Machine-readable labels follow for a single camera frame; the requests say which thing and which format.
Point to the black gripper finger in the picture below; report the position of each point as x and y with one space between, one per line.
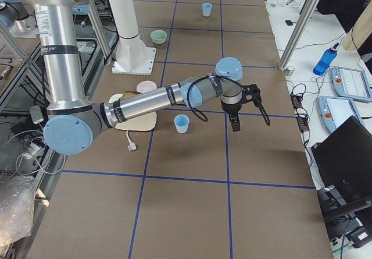
235 123

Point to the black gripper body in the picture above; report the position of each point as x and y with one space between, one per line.
231 109

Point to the light blue cup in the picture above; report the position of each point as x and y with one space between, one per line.
181 122
206 9

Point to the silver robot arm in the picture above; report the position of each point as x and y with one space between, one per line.
16 18
74 121

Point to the cream toaster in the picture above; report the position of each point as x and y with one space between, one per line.
142 123

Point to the pink bowl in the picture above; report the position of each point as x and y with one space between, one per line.
146 86

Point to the near teach pendant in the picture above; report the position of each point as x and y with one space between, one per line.
336 110

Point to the teach pendant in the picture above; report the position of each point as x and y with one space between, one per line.
336 110
351 83

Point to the blue water bottle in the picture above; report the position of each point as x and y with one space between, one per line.
325 61

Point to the green bowl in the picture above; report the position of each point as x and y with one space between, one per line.
158 36

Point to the white power plug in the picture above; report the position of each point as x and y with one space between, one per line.
131 145

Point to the toast slice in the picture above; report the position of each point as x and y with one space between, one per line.
129 94

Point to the black laptop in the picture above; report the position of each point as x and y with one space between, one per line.
345 156

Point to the far teach pendant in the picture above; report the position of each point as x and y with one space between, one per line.
351 83

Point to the plastic wrap bundle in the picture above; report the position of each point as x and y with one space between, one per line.
17 208

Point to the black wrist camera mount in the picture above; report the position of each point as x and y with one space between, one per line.
251 93

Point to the white pedestal column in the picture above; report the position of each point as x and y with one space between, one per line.
132 55

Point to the aluminium frame post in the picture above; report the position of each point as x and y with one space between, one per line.
304 18

